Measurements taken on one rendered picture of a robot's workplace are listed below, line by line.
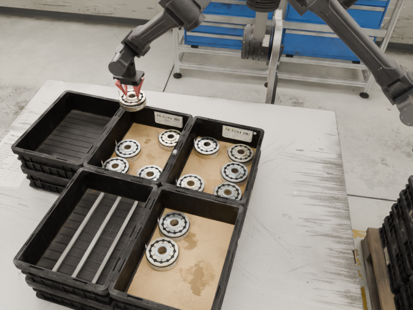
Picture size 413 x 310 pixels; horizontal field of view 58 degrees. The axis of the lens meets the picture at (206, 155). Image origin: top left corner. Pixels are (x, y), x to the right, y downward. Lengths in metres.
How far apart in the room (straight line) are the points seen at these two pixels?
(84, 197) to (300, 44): 2.31
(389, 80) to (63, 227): 1.11
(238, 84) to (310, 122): 1.55
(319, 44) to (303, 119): 1.37
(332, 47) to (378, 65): 2.20
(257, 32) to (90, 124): 0.81
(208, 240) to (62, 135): 0.81
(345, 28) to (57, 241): 1.07
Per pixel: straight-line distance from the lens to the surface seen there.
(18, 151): 1.56
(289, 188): 1.64
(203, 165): 1.50
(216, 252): 1.26
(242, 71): 3.37
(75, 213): 1.41
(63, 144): 1.68
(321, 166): 1.77
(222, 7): 3.15
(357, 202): 2.65
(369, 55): 1.09
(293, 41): 3.25
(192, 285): 1.21
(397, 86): 1.15
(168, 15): 1.04
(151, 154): 1.55
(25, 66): 3.97
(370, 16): 3.23
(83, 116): 1.80
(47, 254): 1.35
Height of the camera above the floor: 1.92
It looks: 45 degrees down
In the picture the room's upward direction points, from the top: 2 degrees clockwise
